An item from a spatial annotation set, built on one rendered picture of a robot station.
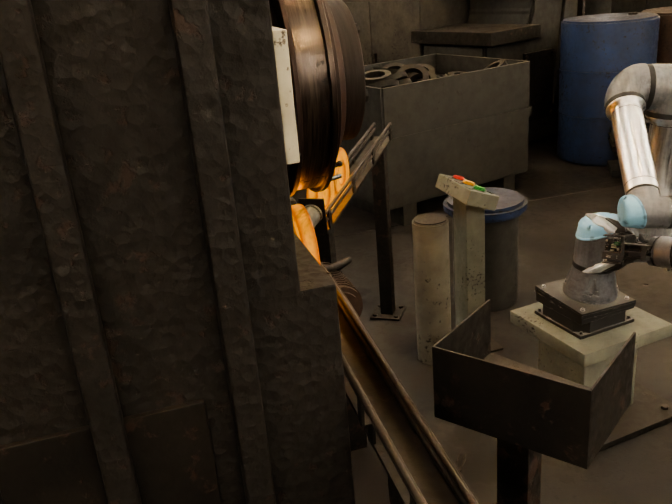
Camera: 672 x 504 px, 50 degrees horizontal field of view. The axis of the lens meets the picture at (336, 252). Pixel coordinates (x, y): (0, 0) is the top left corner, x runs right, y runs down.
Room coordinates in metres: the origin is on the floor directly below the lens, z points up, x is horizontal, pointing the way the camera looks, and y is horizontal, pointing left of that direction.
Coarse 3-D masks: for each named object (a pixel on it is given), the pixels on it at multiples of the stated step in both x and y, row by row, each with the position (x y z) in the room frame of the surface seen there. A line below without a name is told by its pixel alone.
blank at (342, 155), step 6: (342, 150) 2.17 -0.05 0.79; (342, 156) 2.16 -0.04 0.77; (342, 162) 2.16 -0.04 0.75; (348, 162) 2.22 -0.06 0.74; (336, 168) 2.10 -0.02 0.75; (342, 168) 2.18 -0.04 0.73; (348, 168) 2.21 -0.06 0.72; (336, 174) 2.10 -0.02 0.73; (342, 174) 2.18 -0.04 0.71; (348, 174) 2.21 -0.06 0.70; (336, 180) 2.09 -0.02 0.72; (342, 180) 2.17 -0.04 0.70; (336, 186) 2.09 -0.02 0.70; (336, 192) 2.09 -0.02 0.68
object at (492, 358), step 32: (480, 320) 1.17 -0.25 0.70; (448, 352) 1.03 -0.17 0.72; (480, 352) 1.17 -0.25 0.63; (448, 384) 1.03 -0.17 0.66; (480, 384) 0.99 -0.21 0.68; (512, 384) 0.96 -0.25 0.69; (544, 384) 0.92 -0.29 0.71; (576, 384) 1.09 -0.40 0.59; (608, 384) 0.94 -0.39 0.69; (448, 416) 1.03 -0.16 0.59; (480, 416) 0.99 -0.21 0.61; (512, 416) 0.96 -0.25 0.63; (544, 416) 0.92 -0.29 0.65; (576, 416) 0.89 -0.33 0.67; (608, 416) 0.95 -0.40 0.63; (512, 448) 1.03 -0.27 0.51; (544, 448) 0.92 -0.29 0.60; (576, 448) 0.89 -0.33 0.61; (512, 480) 1.03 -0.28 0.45
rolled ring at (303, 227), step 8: (296, 208) 1.46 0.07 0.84; (304, 208) 1.46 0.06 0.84; (296, 216) 1.43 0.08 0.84; (304, 216) 1.43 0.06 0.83; (296, 224) 1.42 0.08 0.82; (304, 224) 1.41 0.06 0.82; (312, 224) 1.41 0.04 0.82; (296, 232) 1.42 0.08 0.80; (304, 232) 1.40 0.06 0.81; (312, 232) 1.40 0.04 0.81; (304, 240) 1.39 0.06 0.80; (312, 240) 1.39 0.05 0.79; (312, 248) 1.38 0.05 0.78
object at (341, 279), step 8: (328, 264) 1.89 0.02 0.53; (336, 272) 1.84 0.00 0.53; (336, 280) 1.78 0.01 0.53; (344, 280) 1.78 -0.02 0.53; (344, 288) 1.73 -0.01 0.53; (352, 288) 1.75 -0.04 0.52; (352, 296) 1.73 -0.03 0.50; (360, 296) 1.75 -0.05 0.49; (352, 304) 1.73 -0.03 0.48; (360, 304) 1.75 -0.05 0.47; (360, 312) 1.75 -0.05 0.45; (352, 408) 1.75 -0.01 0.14; (352, 416) 1.75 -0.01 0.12; (352, 424) 1.75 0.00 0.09; (352, 432) 1.75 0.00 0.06; (360, 432) 1.76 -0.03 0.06; (352, 440) 1.75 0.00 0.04; (360, 440) 1.76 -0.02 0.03; (352, 448) 1.75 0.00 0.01; (360, 448) 1.76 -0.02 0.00
